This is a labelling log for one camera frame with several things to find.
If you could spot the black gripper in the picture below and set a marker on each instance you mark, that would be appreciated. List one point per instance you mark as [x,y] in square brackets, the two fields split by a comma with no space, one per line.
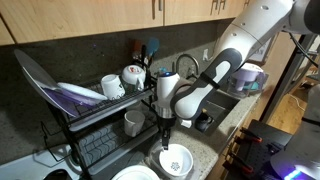
[166,125]

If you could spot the white bowl with flower print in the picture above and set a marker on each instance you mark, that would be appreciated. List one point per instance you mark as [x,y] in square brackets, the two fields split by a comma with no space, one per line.
[178,160]

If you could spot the white ribbed bowl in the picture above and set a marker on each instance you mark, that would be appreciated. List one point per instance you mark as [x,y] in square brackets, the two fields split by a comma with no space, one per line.
[136,175]

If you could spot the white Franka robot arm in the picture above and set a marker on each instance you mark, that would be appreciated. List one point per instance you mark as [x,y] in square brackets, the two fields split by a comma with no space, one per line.
[253,30]

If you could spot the small white oval plate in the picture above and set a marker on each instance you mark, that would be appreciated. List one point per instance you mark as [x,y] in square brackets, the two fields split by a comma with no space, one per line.
[83,91]

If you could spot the large plate in rack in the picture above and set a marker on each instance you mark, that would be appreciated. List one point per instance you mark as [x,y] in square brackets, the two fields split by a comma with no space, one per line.
[36,73]

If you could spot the plain white mug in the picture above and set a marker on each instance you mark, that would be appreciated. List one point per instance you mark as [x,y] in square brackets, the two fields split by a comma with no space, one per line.
[111,86]
[133,123]

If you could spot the black mug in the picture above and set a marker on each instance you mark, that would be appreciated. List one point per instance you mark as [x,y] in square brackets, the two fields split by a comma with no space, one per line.
[202,121]

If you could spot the black utensil holder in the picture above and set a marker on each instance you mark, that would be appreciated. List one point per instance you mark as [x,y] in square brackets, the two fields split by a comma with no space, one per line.
[148,78]

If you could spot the patterned grey rack mat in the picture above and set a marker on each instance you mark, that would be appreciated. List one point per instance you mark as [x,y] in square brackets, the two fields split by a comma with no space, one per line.
[100,140]

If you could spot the stainless steel sink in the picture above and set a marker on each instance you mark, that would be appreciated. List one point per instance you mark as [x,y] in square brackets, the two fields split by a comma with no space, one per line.
[223,101]

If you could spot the white mug with red print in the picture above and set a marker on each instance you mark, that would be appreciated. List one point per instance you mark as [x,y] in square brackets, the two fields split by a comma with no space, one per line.
[133,75]

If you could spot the red black clamp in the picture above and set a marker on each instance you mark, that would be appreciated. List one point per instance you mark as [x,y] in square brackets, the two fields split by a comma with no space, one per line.
[251,136]
[238,164]

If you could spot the metal faucet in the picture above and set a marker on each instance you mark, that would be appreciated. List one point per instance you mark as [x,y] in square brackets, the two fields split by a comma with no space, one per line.
[188,56]

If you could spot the black kitchen utensil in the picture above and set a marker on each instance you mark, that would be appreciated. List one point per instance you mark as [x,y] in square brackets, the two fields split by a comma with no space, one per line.
[144,55]

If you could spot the blue spatula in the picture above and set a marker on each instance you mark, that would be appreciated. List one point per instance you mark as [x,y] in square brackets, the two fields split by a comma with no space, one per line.
[153,45]

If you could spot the black robot cart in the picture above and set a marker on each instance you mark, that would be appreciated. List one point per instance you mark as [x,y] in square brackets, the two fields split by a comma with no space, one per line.
[266,140]

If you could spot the dark round lid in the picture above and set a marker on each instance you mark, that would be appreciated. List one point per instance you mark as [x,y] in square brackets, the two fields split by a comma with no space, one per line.
[58,175]

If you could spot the white framed sign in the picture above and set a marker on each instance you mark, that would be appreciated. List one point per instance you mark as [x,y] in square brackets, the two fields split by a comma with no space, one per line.
[263,53]

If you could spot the white flat tray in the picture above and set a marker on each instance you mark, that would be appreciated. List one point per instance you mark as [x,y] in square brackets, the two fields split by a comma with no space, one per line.
[23,163]

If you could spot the wooden upper cabinets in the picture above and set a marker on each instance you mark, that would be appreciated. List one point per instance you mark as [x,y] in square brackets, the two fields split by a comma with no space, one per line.
[83,16]

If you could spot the white wall outlet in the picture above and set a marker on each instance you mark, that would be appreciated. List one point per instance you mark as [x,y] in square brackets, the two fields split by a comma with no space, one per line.
[205,55]

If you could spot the black metal stand post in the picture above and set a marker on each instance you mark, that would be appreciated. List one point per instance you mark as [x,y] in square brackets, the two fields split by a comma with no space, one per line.
[286,80]

